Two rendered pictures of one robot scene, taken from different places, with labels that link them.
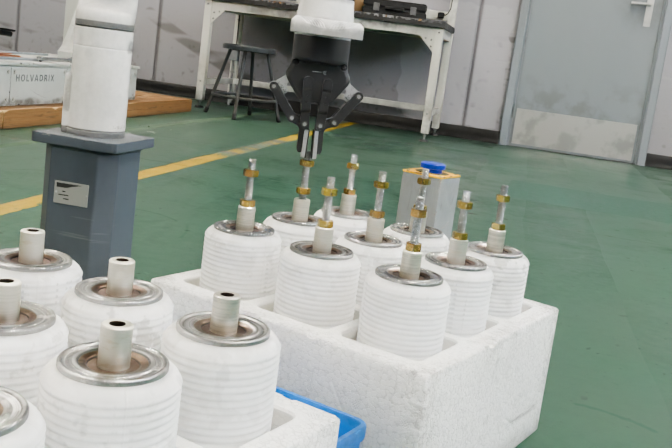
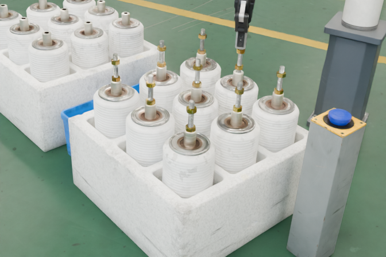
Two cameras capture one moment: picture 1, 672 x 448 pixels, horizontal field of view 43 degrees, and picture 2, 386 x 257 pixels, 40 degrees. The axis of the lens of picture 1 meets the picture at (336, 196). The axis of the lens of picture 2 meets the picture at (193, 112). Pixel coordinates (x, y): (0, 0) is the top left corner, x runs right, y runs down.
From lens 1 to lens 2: 168 cm
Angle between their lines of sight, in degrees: 98
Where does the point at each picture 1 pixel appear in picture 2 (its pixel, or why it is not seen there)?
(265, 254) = (182, 75)
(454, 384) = (84, 141)
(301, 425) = (34, 82)
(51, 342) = (51, 26)
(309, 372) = not seen: hidden behind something
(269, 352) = (31, 50)
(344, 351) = not seen: hidden behind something
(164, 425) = (10, 45)
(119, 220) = (336, 76)
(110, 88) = not seen: outside the picture
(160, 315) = (73, 41)
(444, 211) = (317, 152)
